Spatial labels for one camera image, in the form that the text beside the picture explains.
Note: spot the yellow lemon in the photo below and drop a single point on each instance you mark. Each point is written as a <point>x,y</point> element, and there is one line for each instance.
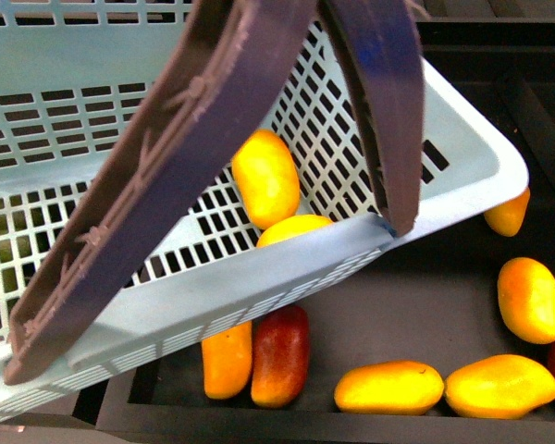
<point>292,227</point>

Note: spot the yellow mango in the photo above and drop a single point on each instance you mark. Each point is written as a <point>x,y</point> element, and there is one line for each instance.
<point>394,388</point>
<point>267,179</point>
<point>505,386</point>
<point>526,298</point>

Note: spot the brown basket handle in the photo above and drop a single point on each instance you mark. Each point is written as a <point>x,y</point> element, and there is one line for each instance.
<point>227,70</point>

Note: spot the light blue plastic basket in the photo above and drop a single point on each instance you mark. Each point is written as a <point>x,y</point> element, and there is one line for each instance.
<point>72,76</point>

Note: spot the red mango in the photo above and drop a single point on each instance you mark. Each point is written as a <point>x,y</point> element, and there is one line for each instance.
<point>281,357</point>

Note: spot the orange mango left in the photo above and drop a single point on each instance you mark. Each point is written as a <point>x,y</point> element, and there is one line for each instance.
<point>227,361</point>

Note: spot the orange mango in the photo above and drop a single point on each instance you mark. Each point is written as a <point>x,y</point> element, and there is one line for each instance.
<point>227,361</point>
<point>506,219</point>

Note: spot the orange mango upper right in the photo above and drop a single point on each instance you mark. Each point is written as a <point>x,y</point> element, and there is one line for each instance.
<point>506,219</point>

